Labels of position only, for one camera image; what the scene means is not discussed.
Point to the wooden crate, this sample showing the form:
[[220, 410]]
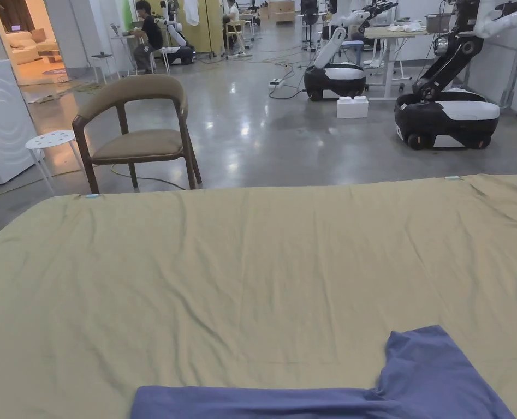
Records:
[[281, 9]]

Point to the bed with beige sheet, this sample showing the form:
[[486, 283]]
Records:
[[223, 270]]

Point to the white desk with cloths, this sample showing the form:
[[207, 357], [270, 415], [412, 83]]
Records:
[[393, 43]]

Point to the white power strip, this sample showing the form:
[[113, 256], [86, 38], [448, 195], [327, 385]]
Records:
[[275, 81]]

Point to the brown wooden armchair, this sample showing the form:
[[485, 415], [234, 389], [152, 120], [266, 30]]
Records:
[[140, 131]]

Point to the white foam block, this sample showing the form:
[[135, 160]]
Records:
[[352, 107]]

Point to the white and black mobile robot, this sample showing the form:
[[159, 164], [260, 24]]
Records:
[[177, 41], [337, 70], [450, 104]]

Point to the cream sofa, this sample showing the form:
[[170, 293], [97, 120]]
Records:
[[29, 43]]

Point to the blue shirt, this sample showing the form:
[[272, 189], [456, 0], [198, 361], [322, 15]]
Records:
[[420, 384]]

